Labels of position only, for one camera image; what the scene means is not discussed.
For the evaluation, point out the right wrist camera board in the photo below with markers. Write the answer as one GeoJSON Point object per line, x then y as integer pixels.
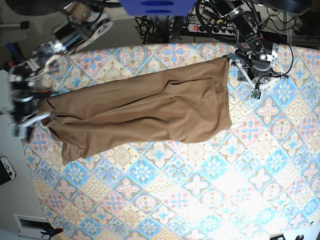
{"type": "Point", "coordinates": [18, 131]}

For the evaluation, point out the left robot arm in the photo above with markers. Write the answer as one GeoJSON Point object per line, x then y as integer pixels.
{"type": "Point", "coordinates": [254, 57]}

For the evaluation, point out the blue handled clamp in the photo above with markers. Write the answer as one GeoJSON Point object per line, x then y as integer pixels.
{"type": "Point", "coordinates": [15, 51]}

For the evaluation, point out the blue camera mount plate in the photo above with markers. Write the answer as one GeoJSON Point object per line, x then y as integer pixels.
{"type": "Point", "coordinates": [157, 7]}

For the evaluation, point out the brown t-shirt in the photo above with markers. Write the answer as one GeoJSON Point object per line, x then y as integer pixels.
{"type": "Point", "coordinates": [188, 104]}

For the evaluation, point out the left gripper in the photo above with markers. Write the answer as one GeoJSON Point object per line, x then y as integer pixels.
{"type": "Point", "coordinates": [259, 75]}

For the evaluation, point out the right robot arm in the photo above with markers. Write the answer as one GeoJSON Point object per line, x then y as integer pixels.
{"type": "Point", "coordinates": [85, 20]}

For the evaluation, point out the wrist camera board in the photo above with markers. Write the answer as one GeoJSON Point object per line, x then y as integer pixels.
{"type": "Point", "coordinates": [255, 94]}
{"type": "Point", "coordinates": [18, 131]}

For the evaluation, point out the patterned tile tablecloth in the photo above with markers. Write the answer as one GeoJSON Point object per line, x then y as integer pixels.
{"type": "Point", "coordinates": [261, 177]}

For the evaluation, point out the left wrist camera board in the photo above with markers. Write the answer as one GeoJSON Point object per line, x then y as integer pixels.
{"type": "Point", "coordinates": [255, 94]}

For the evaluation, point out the orange black bottom clamp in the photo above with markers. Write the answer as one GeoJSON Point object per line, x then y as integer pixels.
{"type": "Point", "coordinates": [51, 231]}

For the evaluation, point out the white game controller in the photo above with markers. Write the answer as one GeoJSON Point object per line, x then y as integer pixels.
{"type": "Point", "coordinates": [6, 165]}

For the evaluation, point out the white wall vent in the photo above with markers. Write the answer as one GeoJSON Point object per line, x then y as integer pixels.
{"type": "Point", "coordinates": [30, 227]}

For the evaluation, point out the white power strip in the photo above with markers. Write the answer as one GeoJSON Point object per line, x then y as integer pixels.
{"type": "Point", "coordinates": [215, 29]}

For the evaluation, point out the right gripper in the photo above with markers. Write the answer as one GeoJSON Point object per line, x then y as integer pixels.
{"type": "Point", "coordinates": [27, 121]}

